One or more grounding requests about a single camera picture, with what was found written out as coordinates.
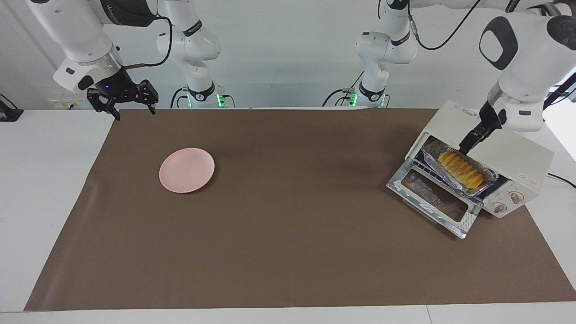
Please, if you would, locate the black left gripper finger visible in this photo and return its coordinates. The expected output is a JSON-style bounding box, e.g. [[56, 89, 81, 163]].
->
[[459, 127, 485, 156]]

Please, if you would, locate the yellow sliced bread loaf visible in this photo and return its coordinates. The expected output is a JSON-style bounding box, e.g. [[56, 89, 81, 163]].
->
[[437, 151, 486, 189]]

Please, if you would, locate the aluminium foil tray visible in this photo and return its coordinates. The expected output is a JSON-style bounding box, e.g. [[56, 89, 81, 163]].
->
[[421, 137, 499, 198]]

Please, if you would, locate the cream toaster oven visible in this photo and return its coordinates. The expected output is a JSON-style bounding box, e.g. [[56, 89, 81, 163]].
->
[[386, 100, 555, 239]]

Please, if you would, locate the glass oven door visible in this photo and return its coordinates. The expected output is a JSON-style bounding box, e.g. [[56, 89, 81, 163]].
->
[[386, 158, 484, 239]]

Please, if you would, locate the pink round plate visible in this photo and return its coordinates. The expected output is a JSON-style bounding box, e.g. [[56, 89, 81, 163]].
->
[[159, 148, 216, 194]]

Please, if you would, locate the black table clamp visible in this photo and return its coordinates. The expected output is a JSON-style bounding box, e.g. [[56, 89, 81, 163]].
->
[[0, 94, 24, 122]]

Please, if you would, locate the brown table mat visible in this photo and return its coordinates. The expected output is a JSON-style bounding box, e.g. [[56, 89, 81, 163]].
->
[[24, 108, 576, 311]]

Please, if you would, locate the black right base cable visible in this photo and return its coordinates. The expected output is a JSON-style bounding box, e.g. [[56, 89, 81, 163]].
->
[[170, 86, 189, 109]]

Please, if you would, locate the black base cable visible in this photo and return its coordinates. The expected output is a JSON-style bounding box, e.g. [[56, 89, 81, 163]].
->
[[322, 67, 366, 108], [170, 86, 189, 109]]

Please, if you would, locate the white wall socket strip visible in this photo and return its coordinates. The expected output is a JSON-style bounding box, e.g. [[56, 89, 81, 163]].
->
[[49, 92, 90, 110]]

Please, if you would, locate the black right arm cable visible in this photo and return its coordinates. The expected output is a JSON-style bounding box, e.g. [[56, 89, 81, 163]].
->
[[121, 13, 174, 71]]

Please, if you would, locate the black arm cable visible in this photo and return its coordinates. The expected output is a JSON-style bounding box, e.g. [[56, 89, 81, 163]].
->
[[378, 0, 485, 51], [121, 13, 174, 71]]

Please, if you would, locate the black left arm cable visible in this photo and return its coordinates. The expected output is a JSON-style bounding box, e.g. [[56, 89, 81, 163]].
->
[[378, 0, 485, 51]]

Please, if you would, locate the black oven power cable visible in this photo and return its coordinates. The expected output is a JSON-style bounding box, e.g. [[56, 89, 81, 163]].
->
[[547, 172, 576, 189]]

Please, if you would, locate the black left base cable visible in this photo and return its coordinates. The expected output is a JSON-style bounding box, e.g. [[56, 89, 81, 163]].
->
[[322, 67, 366, 108]]

